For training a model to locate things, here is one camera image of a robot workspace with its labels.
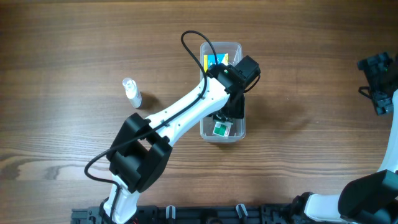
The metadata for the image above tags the white green Panadol box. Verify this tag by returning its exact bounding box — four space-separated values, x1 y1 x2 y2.
213 121 233 137

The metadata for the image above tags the blue VapoDrops lozenge box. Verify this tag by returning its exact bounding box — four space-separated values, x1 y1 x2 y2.
203 53 229 71

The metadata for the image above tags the white spray bottle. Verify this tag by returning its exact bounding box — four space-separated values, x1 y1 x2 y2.
123 78 142 108

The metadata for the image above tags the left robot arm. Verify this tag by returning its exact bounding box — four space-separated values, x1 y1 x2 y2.
102 56 261 223

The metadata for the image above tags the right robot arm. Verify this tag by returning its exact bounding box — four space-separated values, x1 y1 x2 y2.
289 52 397 223

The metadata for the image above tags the clear plastic container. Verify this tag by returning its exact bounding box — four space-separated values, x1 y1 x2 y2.
200 42 246 144

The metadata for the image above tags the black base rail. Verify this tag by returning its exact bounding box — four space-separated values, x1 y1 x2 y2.
70 203 299 224

